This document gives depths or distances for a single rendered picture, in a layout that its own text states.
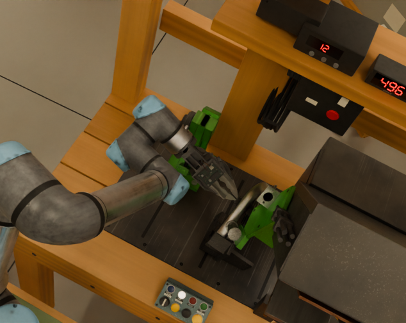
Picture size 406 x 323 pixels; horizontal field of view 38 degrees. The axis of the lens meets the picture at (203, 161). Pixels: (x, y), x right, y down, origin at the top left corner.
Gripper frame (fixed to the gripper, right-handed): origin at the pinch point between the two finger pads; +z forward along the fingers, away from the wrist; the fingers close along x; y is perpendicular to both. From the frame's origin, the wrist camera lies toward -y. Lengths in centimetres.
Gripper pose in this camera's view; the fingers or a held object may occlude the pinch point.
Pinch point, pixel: (232, 194)
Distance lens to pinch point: 158.6
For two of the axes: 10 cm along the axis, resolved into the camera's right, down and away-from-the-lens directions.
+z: 6.7, 6.9, 2.9
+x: 7.4, -6.7, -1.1
